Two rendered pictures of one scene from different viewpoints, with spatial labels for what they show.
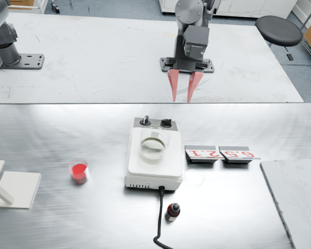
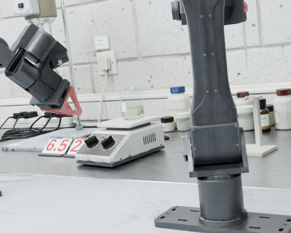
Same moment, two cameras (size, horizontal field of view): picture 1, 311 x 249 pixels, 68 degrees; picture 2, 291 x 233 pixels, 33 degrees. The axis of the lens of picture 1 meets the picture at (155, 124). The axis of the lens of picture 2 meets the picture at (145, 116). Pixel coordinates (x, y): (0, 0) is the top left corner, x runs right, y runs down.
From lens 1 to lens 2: 1.45 m
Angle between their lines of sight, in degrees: 106
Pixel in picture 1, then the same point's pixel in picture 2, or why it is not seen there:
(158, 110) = (72, 172)
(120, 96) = (95, 182)
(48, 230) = not seen: hidden behind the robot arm
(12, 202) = (257, 142)
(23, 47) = not seen: outside the picture
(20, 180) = (248, 150)
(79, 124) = (170, 170)
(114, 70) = (63, 201)
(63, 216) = not seen: hidden behind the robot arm
